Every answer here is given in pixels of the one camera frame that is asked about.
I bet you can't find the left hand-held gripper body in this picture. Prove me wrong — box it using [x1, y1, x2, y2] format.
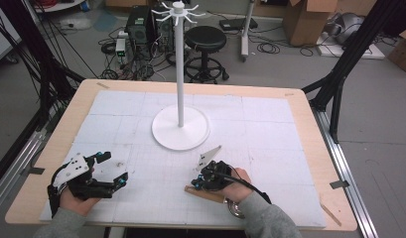
[47, 152, 121, 217]

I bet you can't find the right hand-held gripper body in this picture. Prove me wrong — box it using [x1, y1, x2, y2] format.
[195, 145, 238, 193]

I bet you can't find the metal scoop with wooden handle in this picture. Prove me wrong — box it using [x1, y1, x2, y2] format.
[184, 184, 247, 220]

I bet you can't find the person's right hand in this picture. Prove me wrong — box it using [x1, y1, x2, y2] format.
[220, 167, 255, 204]

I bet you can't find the person's left hand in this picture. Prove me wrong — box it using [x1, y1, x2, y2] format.
[59, 167, 101, 217]

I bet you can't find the white hook stand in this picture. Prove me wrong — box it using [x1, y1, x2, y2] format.
[151, 0, 211, 152]

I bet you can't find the white grid mat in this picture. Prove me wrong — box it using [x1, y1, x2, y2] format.
[39, 89, 328, 230]

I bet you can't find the small white power box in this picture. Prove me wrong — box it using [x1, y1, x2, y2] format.
[114, 37, 127, 58]

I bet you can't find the thin wooden stick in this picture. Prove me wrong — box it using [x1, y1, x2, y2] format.
[319, 202, 342, 228]

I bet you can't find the black computer tower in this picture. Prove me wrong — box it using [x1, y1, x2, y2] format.
[123, 5, 176, 61]

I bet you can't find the black round stool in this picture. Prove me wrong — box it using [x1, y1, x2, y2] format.
[183, 25, 230, 85]

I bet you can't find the white floor stand pole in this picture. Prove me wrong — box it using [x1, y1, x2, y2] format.
[240, 0, 258, 62]

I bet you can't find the black flat device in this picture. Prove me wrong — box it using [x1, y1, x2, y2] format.
[218, 17, 259, 32]

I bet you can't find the large cardboard box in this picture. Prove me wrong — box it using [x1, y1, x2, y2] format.
[282, 0, 341, 48]

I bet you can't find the white flat board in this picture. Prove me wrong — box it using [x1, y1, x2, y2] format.
[315, 32, 386, 60]

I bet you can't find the grey rounded device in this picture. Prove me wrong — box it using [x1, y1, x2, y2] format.
[329, 12, 366, 46]

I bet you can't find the small cardboard box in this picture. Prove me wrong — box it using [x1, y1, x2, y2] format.
[386, 26, 406, 74]

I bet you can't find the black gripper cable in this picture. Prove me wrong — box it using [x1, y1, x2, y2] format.
[212, 165, 273, 205]

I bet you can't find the aluminium rail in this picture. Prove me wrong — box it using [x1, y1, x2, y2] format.
[312, 108, 379, 238]
[0, 129, 48, 216]

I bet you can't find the black metal frame with cables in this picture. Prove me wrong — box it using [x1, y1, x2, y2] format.
[0, 0, 86, 133]

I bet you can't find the coiled black cable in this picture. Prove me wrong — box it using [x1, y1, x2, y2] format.
[256, 42, 281, 56]

